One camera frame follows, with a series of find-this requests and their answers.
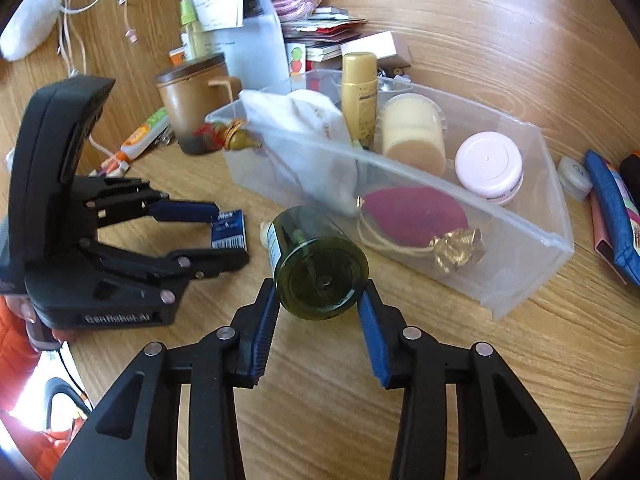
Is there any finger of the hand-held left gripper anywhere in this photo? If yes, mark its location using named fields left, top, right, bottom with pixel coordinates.
left=80, top=237, right=250, bottom=306
left=87, top=177, right=221, bottom=227

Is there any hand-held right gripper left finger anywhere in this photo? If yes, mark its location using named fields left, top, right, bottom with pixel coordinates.
left=52, top=277, right=281, bottom=480

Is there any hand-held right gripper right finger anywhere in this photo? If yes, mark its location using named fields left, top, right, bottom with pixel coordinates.
left=357, top=279, right=581, bottom=480

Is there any small blue packet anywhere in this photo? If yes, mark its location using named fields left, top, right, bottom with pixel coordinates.
left=211, top=209, right=248, bottom=251

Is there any dark green glass bottle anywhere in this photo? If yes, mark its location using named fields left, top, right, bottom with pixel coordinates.
left=260, top=206, right=370, bottom=321

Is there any gold gourd ornament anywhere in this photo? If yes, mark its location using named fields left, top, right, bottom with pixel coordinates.
left=194, top=119, right=263, bottom=153

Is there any red pouch with gold ribbon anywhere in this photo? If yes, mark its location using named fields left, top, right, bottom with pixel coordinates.
left=356, top=186, right=486, bottom=275

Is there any white embroidered cloth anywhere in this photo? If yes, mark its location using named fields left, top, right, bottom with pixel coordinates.
left=239, top=89, right=361, bottom=216

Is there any clear plastic storage box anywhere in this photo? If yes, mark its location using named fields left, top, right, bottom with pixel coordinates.
left=205, top=69, right=575, bottom=320

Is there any cream pudding cup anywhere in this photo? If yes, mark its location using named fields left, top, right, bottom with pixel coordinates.
left=376, top=92, right=447, bottom=177

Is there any gold cosmetic bottle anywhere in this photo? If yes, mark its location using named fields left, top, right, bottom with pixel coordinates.
left=341, top=51, right=379, bottom=148

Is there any pink lidded cream jar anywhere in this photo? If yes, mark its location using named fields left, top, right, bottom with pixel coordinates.
left=454, top=131, right=524, bottom=206

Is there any wooden desktop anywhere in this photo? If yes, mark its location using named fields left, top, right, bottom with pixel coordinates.
left=0, top=35, right=640, bottom=480

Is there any person's left hand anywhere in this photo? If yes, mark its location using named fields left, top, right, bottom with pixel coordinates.
left=2, top=294, right=81, bottom=345

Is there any orange and grey tube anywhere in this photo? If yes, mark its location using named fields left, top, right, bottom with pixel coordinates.
left=120, top=107, right=171, bottom=163

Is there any brown mug with lid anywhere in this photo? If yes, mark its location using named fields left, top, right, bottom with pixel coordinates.
left=155, top=54, right=243, bottom=155

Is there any white plush toy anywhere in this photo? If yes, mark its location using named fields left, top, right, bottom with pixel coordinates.
left=0, top=0, right=63, bottom=61

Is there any yellow-green spray bottle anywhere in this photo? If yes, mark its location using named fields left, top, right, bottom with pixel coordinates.
left=179, top=0, right=206, bottom=61

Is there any fruit print box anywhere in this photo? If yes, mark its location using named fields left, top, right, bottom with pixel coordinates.
left=287, top=42, right=308, bottom=78

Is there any white printed paper sheet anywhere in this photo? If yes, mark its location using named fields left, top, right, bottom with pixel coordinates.
left=192, top=0, right=247, bottom=28

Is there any stack of red packets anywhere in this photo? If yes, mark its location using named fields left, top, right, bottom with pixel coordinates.
left=265, top=0, right=368, bottom=61

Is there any small white box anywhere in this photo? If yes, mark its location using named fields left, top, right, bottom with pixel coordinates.
left=350, top=30, right=398, bottom=59

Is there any small white round container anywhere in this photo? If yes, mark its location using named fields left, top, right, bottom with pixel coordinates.
left=556, top=155, right=594, bottom=202

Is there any blue zip pouch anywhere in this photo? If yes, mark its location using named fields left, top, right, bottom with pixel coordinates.
left=584, top=149, right=640, bottom=288

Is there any black and orange round case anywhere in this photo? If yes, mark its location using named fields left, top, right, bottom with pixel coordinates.
left=619, top=150, right=640, bottom=186

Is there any white cable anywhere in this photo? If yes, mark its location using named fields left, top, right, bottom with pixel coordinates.
left=54, top=0, right=132, bottom=77

